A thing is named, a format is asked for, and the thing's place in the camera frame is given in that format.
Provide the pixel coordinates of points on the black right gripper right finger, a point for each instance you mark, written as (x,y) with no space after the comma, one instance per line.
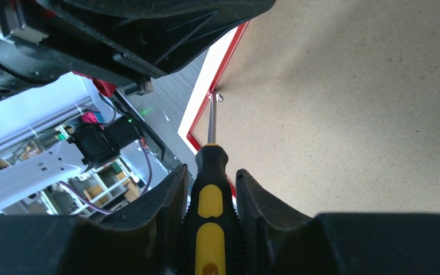
(282,240)

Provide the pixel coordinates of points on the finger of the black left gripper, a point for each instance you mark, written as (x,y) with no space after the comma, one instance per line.
(152,38)

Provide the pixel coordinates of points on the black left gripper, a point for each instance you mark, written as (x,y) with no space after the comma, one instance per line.
(37,48)

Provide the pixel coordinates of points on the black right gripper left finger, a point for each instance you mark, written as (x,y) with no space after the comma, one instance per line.
(140,238)

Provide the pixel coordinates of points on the black yellow screwdriver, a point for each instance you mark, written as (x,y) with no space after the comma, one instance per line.
(211,238)

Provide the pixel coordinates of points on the red picture frame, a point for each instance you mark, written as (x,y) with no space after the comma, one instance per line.
(335,105)

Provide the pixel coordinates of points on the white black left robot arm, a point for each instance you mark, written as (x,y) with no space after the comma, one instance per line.
(89,147)

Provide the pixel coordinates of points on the red cloth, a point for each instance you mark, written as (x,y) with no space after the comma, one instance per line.
(107,89)

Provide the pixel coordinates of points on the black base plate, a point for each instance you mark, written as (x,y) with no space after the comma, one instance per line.
(148,137)

